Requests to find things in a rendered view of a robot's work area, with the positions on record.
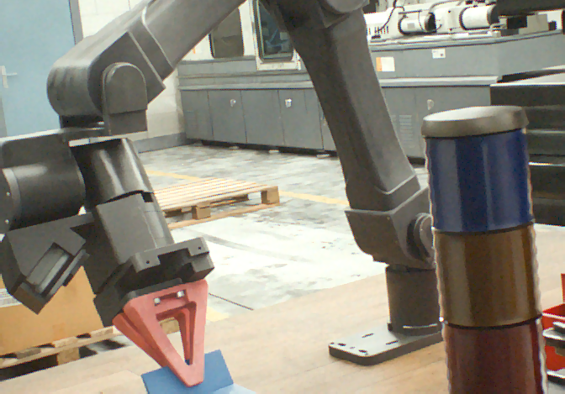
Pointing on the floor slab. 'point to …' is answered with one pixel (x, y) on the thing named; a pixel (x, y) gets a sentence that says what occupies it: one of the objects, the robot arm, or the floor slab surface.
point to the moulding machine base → (393, 97)
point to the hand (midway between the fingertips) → (189, 375)
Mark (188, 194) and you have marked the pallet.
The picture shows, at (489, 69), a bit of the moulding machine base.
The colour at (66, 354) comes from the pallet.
